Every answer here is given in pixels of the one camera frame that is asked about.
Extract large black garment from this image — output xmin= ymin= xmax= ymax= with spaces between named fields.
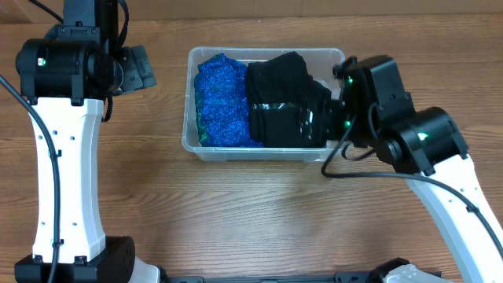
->
xmin=245 ymin=52 xmax=331 ymax=148

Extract blue sequin garment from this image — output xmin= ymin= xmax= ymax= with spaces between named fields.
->
xmin=194 ymin=53 xmax=263 ymax=148

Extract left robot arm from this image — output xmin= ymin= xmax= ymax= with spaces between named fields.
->
xmin=13 ymin=0 xmax=166 ymax=283

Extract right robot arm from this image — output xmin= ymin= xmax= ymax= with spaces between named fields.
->
xmin=321 ymin=55 xmax=502 ymax=282

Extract clear plastic storage bin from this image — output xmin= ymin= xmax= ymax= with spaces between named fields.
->
xmin=182 ymin=46 xmax=346 ymax=162

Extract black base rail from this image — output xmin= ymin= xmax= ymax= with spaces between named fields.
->
xmin=167 ymin=271 xmax=369 ymax=283

